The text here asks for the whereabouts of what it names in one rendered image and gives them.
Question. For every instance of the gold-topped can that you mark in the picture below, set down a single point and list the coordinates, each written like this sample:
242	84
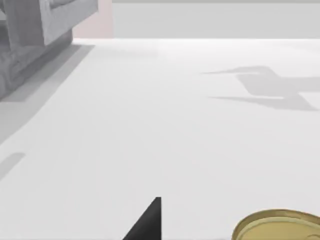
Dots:
275	226

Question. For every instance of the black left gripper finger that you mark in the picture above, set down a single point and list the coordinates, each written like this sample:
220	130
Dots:
152	222

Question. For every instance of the grey cabinet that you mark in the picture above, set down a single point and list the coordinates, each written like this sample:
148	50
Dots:
32	37

